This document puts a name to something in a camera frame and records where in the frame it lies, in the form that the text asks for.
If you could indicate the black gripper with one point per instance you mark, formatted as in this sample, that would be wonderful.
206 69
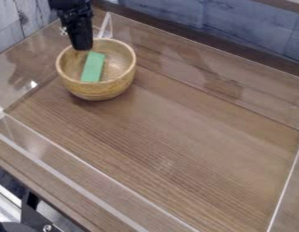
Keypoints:
74 14

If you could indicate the green stick block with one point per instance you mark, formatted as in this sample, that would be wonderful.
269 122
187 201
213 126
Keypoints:
93 65

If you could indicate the wooden bowl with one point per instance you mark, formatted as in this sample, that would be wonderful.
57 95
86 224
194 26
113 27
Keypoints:
117 72

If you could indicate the clear acrylic tray wall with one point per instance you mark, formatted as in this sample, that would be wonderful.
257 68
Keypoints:
98 169

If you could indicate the black table leg bracket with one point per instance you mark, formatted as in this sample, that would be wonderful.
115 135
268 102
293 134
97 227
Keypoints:
30 217

